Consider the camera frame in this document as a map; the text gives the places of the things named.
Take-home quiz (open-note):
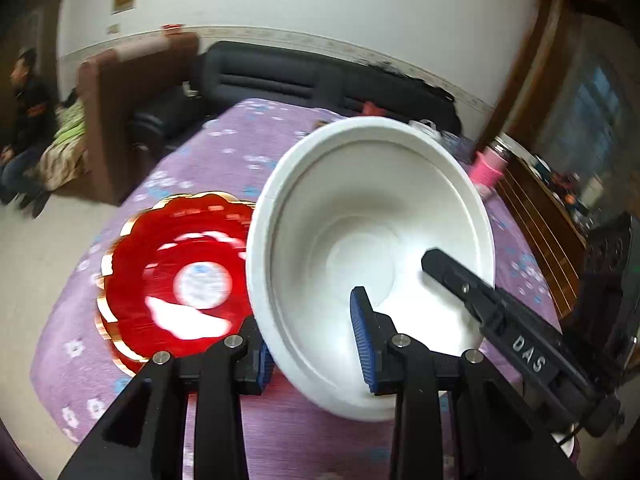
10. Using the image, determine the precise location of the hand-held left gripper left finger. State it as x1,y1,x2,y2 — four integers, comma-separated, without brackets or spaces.
57,317,275,480

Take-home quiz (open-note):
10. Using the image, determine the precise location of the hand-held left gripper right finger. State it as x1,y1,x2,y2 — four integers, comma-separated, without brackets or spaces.
350,286,583,480

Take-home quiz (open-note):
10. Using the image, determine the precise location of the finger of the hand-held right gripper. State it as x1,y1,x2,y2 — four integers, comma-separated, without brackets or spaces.
421,248,621,436

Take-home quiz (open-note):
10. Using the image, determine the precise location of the white paper bowl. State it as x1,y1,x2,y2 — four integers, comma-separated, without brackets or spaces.
246,116,497,422

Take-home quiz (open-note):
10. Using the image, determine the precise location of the red plate with round sticker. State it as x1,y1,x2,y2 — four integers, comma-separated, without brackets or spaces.
102,191,261,361

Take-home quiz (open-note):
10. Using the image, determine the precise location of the bottle with pink knitted sleeve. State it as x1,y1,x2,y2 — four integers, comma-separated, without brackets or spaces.
467,142,511,188

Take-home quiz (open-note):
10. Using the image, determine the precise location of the purple floral tablecloth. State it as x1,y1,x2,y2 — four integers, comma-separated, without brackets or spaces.
30,97,581,480

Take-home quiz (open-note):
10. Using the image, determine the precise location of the dark sofa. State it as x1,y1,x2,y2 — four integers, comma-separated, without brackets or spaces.
132,41,463,156

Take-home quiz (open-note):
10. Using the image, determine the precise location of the green patterned blanket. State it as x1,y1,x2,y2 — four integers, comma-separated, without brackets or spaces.
40,100,91,191

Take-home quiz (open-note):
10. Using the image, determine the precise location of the brown armchair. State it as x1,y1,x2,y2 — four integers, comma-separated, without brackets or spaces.
77,32,201,206

